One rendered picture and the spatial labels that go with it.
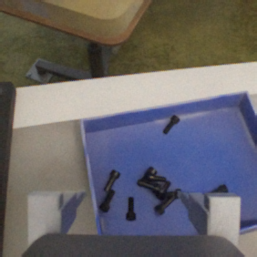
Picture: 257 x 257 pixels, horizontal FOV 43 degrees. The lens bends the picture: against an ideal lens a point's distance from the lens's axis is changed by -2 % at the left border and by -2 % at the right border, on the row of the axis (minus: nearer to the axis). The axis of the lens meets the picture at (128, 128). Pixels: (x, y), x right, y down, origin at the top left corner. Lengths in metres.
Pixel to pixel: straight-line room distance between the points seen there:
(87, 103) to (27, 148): 0.06
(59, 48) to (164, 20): 0.52
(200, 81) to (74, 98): 0.11
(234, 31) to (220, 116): 1.42
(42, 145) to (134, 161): 0.07
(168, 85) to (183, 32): 1.34
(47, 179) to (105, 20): 0.56
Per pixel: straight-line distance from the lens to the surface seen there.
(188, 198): 0.16
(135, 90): 0.27
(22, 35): 1.66
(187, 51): 1.54
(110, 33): 0.79
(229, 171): 0.25
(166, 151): 0.25
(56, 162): 0.25
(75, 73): 1.35
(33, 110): 0.27
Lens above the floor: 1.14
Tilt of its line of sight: 62 degrees down
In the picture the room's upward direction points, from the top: 1 degrees clockwise
